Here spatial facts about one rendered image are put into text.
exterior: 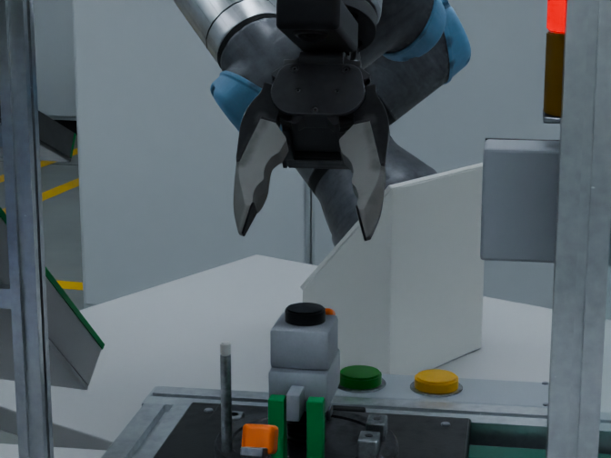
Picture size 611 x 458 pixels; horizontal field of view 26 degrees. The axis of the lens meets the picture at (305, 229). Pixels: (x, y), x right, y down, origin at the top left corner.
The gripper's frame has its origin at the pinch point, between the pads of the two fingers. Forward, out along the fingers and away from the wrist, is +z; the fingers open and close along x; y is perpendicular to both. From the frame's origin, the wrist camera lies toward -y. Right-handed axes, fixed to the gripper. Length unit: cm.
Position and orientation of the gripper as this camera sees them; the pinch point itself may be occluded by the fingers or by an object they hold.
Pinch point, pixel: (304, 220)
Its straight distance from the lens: 96.0
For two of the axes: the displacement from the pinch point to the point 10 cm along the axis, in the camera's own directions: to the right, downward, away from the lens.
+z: -1.1, 8.8, -4.7
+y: 1.2, 4.8, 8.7
